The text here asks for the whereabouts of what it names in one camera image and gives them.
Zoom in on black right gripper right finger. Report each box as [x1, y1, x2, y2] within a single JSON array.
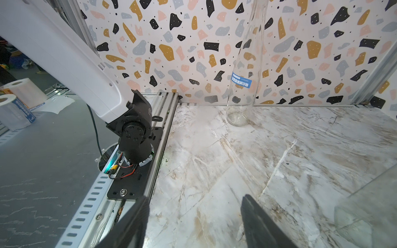
[[240, 194, 297, 248]]

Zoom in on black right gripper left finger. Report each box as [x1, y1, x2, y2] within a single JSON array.
[[96, 196, 149, 248]]

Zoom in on glass bottle blue label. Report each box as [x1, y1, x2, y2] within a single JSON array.
[[226, 1, 269, 127], [335, 165, 397, 248]]

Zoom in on glass bottle blue label back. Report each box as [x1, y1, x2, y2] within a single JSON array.
[[335, 165, 397, 248]]

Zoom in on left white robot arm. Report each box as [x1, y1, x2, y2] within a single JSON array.
[[1, 1, 154, 166]]

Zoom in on white paper roll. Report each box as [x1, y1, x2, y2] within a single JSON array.
[[1, 94, 36, 131], [1, 78, 47, 109]]

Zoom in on left metal corner post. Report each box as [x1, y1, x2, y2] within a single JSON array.
[[350, 41, 397, 105]]

